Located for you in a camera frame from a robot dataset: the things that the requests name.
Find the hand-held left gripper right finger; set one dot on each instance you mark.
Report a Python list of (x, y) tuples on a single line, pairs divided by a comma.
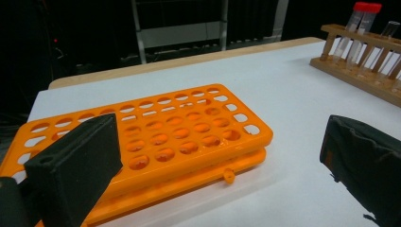
[(365, 164)]

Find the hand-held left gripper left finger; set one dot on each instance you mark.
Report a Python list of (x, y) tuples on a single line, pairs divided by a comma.
[(72, 170)]

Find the wooden test tube rack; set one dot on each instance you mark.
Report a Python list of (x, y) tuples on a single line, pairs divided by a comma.
[(356, 80)]

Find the orange plastic test tube rack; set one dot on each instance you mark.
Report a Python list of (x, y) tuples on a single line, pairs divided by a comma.
[(176, 126)]

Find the blue-capped test tube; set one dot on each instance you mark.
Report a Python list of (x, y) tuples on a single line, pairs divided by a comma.
[(390, 29)]

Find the red-capped test tube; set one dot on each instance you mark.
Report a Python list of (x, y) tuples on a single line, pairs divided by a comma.
[(367, 20), (355, 19)]

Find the grey metal stand frame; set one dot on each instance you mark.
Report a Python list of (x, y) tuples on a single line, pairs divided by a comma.
[(176, 35)]

